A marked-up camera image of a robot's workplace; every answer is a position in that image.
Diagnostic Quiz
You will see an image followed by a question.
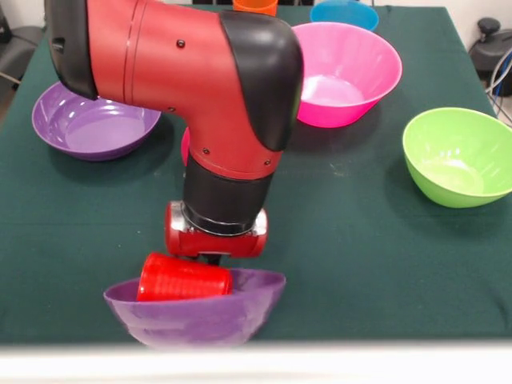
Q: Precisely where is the large pink plastic bowl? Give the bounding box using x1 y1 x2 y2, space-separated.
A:
290 22 403 129

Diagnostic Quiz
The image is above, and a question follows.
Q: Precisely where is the grey pedestal foot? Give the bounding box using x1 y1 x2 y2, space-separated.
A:
468 17 512 75
0 26 48 81

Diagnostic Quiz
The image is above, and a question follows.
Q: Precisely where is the small crimson plastic bowl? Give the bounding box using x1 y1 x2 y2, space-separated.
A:
180 126 191 166

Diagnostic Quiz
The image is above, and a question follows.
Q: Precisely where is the green plastic bowl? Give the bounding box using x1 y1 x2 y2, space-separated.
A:
402 106 512 209

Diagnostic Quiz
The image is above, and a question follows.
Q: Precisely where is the dark green tablecloth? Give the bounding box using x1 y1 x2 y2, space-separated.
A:
0 2 512 345

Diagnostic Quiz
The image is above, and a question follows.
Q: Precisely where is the tangled cable bundle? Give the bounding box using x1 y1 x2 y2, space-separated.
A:
486 46 512 129

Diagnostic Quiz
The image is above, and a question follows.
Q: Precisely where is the light blue plastic bowl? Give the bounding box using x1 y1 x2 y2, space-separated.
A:
310 0 380 32

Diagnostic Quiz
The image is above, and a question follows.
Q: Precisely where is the red plastic cup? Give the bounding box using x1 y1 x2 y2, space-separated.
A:
136 251 234 303

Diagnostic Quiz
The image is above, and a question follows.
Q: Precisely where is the purple plastic bowl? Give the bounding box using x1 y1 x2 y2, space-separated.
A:
31 82 162 162
102 268 287 351

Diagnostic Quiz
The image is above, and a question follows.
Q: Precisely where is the orange plastic cup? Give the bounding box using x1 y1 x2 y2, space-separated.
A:
232 0 279 17

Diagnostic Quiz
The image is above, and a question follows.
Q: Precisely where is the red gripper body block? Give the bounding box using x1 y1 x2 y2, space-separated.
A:
165 200 269 259

